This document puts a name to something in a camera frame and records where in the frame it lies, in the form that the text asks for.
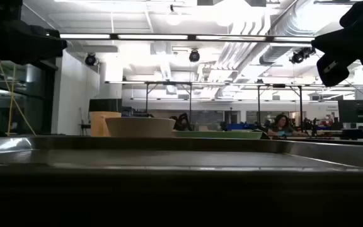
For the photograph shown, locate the green plastic plate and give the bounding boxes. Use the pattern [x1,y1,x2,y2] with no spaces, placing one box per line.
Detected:
[171,130,263,140]

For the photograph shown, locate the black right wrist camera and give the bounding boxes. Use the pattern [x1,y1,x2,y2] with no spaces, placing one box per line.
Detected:
[316,52,351,88]

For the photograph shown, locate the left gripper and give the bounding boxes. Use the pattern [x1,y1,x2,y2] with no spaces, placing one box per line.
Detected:
[0,18,69,66]

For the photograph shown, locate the black round ceiling fixture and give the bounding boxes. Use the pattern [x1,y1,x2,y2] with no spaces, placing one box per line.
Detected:
[289,46,316,65]
[188,49,201,63]
[84,52,99,67]

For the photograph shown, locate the yellow hanging cord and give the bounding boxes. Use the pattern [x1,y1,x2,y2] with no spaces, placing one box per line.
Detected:
[0,59,37,136]

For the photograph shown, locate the black workstation frame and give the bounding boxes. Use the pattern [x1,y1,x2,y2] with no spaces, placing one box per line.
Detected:
[241,83,355,127]
[105,80,195,124]

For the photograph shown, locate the grey plastic bowl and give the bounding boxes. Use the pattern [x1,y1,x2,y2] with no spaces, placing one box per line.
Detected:
[105,117,176,138]

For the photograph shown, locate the blue storage bins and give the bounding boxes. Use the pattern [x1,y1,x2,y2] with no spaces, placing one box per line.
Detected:
[227,123,258,131]

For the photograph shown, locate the overhead light bar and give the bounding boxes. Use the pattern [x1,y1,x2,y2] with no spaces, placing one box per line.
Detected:
[58,32,317,44]

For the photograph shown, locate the black monitor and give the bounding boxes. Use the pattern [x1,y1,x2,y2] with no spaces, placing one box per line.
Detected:
[88,98,123,113]
[337,99,363,124]

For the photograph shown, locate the dark brown serving tray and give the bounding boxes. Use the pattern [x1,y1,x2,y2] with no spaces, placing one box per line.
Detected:
[0,135,363,227]

